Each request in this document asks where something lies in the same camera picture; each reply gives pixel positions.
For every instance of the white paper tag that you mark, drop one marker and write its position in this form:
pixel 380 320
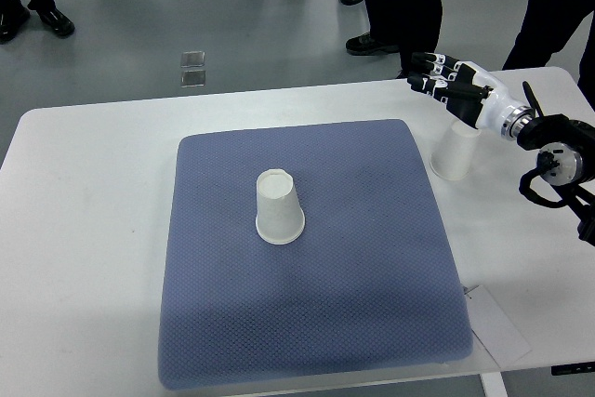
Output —
pixel 494 329

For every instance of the white table leg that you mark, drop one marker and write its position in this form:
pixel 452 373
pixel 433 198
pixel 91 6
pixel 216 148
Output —
pixel 493 385

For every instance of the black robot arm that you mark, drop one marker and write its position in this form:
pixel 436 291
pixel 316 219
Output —
pixel 564 160

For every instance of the white paper cup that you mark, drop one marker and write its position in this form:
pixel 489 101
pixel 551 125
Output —
pixel 452 156
pixel 280 219

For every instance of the blue textured foam cushion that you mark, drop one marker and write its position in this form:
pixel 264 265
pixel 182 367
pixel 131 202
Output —
pixel 371 281

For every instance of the black table control panel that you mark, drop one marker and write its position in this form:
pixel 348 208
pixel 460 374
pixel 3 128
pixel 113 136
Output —
pixel 572 369

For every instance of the person in dark trousers right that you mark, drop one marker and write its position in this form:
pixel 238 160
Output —
pixel 547 27

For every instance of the lower floor outlet plate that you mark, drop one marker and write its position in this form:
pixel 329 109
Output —
pixel 193 78

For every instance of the floor outlet plate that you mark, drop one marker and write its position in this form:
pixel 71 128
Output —
pixel 193 78
pixel 194 58

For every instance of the upper floor outlet plate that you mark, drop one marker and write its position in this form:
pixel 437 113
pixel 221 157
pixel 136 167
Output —
pixel 194 58

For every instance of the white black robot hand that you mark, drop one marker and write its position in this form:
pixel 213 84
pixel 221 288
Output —
pixel 470 93

